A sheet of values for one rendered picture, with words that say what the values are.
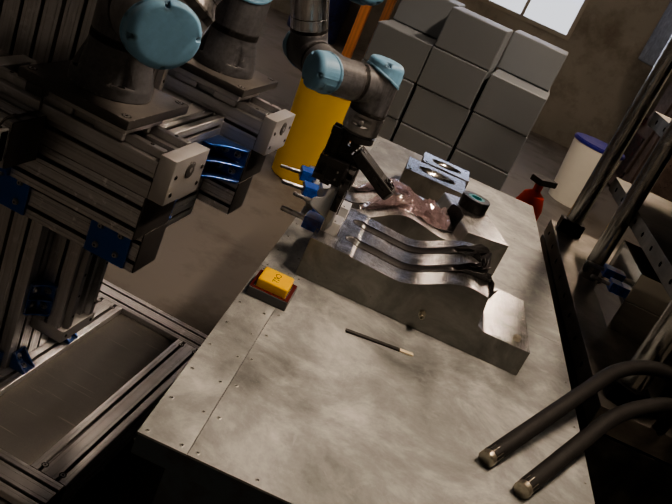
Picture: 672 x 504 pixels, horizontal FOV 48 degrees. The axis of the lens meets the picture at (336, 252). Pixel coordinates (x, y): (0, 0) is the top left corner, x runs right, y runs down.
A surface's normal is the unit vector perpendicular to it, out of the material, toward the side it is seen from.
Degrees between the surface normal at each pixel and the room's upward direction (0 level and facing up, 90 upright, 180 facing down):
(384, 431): 0
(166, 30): 96
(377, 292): 90
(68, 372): 0
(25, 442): 0
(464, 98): 90
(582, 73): 90
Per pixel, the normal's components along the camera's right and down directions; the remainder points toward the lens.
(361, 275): -0.18, 0.35
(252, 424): 0.38, -0.84
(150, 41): 0.33, 0.61
